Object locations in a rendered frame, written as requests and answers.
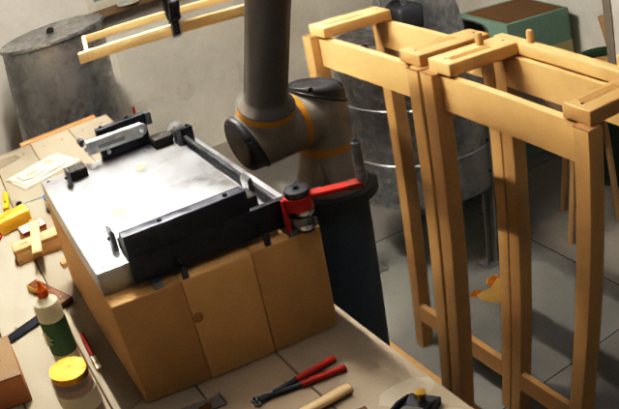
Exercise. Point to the wooden brood frame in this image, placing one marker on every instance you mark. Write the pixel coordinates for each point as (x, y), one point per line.
(135, 37)

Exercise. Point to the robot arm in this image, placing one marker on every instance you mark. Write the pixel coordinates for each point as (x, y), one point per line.
(267, 66)

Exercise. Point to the grey range nut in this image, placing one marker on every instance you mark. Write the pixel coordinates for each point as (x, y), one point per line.
(178, 131)

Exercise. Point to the silver end stop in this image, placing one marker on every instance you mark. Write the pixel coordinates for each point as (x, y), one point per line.
(116, 137)

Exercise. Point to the silver and black jig body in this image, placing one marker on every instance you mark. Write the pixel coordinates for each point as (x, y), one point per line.
(159, 196)

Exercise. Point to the red cam lever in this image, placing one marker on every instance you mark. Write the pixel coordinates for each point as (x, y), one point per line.
(300, 203)

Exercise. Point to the wooden drying rack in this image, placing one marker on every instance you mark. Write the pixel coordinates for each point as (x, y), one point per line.
(454, 104)

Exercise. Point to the brown try square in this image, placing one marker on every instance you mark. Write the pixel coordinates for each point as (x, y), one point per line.
(60, 297)

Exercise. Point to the grey lidded metal drum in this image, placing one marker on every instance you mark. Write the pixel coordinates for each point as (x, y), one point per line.
(53, 75)

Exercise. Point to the orange wooden board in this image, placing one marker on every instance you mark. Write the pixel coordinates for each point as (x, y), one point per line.
(53, 131)

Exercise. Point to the white papers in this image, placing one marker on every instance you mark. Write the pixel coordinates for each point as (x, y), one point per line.
(38, 169)

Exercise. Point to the red and white small box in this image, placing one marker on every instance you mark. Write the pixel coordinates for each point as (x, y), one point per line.
(30, 227)

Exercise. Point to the yellow block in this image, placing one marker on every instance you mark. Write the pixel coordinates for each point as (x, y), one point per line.
(13, 218)

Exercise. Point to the crossed wooden pieces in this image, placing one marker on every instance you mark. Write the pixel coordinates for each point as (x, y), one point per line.
(35, 242)

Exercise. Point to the white and green glue bottle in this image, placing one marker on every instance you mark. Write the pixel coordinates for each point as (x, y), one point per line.
(54, 322)

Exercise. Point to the red pencil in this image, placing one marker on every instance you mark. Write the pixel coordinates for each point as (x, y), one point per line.
(90, 351)

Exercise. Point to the green box with brown top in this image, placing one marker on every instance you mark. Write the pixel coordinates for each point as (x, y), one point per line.
(522, 17)

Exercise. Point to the jar with yellow lid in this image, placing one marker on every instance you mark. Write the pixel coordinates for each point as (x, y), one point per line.
(72, 380)

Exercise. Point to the orange rag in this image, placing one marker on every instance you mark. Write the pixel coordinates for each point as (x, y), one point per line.
(489, 290)

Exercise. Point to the black tool with yellow knob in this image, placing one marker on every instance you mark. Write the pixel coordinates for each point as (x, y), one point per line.
(416, 401)

